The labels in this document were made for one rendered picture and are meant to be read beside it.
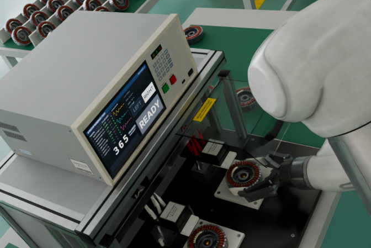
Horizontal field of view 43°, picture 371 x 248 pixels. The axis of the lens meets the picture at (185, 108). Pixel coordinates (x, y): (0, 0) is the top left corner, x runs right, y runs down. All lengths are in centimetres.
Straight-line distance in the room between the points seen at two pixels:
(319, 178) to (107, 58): 61
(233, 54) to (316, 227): 92
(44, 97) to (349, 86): 76
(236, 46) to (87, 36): 90
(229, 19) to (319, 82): 167
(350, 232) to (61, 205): 143
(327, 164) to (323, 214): 24
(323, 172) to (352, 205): 114
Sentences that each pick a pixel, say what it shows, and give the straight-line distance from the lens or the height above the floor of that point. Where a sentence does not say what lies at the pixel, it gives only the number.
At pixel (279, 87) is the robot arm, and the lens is 64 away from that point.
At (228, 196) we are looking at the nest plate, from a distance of 146.
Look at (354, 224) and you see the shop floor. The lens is 229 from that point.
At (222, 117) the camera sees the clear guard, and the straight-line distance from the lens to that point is 128.
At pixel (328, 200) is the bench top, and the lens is 144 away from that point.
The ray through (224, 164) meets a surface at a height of 88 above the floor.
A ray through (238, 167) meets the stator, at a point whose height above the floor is 82.
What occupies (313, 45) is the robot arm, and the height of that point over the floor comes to 154.
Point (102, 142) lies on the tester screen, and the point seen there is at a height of 123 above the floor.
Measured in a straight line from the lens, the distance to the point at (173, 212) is 130.
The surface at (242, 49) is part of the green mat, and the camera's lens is 206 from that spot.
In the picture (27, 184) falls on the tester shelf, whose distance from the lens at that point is 132.
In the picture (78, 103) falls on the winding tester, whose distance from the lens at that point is 111.
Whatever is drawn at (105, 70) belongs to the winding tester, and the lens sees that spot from 117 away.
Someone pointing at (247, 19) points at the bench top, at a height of 75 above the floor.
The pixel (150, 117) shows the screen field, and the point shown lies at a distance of 122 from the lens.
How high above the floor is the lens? 192
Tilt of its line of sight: 39 degrees down
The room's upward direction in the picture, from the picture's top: 22 degrees counter-clockwise
